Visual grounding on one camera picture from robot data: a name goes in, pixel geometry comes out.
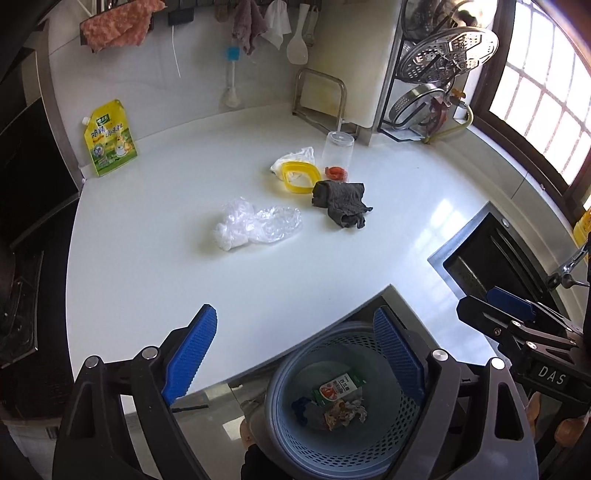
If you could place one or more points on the black sink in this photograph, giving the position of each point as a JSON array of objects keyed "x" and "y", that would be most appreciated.
[{"x": 485, "y": 263}]

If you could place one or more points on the white brush with blue band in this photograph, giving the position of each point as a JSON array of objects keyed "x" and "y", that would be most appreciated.
[{"x": 232, "y": 53}]

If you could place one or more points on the clear plastic bag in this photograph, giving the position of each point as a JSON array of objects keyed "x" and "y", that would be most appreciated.
[{"x": 240, "y": 226}]

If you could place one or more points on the white cloth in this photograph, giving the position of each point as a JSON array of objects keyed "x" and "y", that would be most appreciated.
[{"x": 278, "y": 23}]

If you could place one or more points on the blue perforated waste basket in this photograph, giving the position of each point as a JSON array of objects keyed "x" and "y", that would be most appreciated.
[{"x": 295, "y": 441}]

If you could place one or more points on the brown plastic tool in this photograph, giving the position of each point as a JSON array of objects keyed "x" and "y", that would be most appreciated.
[{"x": 437, "y": 117}]

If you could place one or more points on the mauve cloth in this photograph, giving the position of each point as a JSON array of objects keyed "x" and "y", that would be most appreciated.
[{"x": 247, "y": 27}]

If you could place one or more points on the red jar lid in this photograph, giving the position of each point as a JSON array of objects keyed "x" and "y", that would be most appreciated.
[{"x": 336, "y": 173}]

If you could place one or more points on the white cutting board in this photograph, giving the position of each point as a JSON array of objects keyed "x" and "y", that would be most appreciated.
[{"x": 355, "y": 60}]

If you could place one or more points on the yellow spouted pouch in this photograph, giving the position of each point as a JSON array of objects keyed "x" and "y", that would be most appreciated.
[{"x": 111, "y": 138}]

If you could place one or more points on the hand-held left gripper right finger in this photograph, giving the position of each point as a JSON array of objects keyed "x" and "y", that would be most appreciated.
[{"x": 399, "y": 355}]

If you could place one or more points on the metal faucet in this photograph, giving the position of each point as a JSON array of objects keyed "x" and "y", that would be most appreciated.
[{"x": 565, "y": 272}]

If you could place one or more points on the person's right hand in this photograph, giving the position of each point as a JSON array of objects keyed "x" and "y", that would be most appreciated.
[{"x": 572, "y": 429}]

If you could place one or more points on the window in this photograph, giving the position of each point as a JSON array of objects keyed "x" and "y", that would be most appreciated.
[{"x": 540, "y": 92}]

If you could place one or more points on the brown snack wrapper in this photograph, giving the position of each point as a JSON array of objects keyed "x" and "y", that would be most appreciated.
[{"x": 336, "y": 414}]

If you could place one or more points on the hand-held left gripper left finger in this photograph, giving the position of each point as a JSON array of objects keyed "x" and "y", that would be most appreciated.
[{"x": 191, "y": 355}]

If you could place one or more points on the perforated metal steamer plate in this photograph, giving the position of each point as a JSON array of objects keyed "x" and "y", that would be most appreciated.
[{"x": 443, "y": 55}]

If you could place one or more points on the large steel pot lid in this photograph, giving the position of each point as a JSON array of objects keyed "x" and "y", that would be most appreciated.
[{"x": 429, "y": 16}]

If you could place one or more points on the black gas stove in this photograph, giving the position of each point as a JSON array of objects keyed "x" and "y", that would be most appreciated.
[{"x": 18, "y": 314}]

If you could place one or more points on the dark grey cloth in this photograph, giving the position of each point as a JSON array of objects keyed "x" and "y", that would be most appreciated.
[{"x": 341, "y": 198}]

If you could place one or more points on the pink cloth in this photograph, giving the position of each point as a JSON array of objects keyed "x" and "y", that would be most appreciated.
[{"x": 115, "y": 23}]

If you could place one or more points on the yellow plastic lid frame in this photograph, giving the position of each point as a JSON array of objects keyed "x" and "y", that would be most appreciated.
[{"x": 300, "y": 189}]

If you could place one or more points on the person's foot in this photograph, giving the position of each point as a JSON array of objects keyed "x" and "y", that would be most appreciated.
[{"x": 249, "y": 431}]

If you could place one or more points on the yellow bottle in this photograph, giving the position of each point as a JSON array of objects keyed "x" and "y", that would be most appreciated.
[{"x": 584, "y": 228}]

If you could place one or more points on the clear plastic jar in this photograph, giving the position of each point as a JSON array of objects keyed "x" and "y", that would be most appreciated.
[{"x": 337, "y": 150}]

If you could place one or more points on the thin white stick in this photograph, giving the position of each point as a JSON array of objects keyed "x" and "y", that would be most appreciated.
[{"x": 176, "y": 53}]

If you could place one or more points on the white crumpled plastic bag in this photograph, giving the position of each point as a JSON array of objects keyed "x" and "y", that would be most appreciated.
[{"x": 300, "y": 154}]

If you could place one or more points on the small printed carton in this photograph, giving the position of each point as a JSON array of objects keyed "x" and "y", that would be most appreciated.
[{"x": 337, "y": 387}]

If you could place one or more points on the small steel pot lid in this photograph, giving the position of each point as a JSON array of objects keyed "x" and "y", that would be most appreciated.
[{"x": 411, "y": 108}]

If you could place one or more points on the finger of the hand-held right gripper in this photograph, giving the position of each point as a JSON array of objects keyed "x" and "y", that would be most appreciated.
[
  {"x": 508, "y": 300},
  {"x": 485, "y": 318}
]

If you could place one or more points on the metal cutting board stand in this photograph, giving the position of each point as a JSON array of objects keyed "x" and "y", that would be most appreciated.
[{"x": 342, "y": 99}]

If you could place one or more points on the white rice paddle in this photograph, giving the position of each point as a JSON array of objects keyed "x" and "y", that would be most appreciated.
[{"x": 298, "y": 50}]

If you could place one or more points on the dark grey wall rack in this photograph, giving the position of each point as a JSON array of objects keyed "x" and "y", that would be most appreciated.
[{"x": 180, "y": 16}]

